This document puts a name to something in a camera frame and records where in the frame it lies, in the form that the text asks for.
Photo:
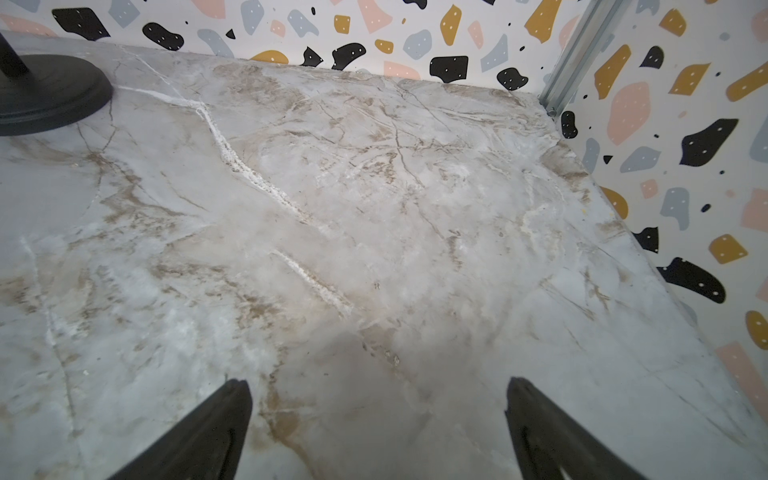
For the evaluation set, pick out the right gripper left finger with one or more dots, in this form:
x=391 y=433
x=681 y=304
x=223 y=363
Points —
x=206 y=444

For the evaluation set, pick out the microphone on black stand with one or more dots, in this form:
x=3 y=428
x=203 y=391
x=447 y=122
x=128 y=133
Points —
x=44 y=92

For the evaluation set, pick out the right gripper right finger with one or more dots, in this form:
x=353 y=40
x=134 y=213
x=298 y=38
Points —
x=549 y=444

